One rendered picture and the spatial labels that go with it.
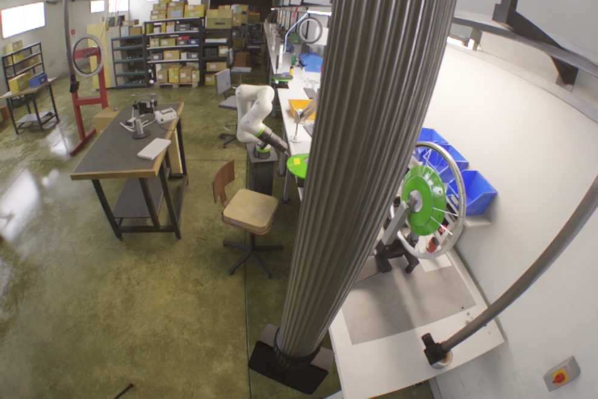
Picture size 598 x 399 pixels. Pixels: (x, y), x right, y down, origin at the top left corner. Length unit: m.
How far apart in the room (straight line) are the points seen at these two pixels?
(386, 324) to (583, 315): 0.96
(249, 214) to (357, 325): 1.16
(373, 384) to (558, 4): 1.87
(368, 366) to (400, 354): 0.16
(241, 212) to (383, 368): 1.43
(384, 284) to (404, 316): 0.21
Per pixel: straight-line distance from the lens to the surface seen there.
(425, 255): 1.20
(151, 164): 1.98
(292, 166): 1.69
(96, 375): 2.37
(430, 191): 1.11
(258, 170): 2.29
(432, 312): 1.43
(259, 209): 2.01
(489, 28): 1.11
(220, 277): 2.37
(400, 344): 1.28
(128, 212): 2.73
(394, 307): 1.34
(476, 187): 1.68
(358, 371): 1.17
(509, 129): 1.56
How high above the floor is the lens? 2.00
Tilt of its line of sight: 35 degrees down
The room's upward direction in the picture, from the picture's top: 8 degrees clockwise
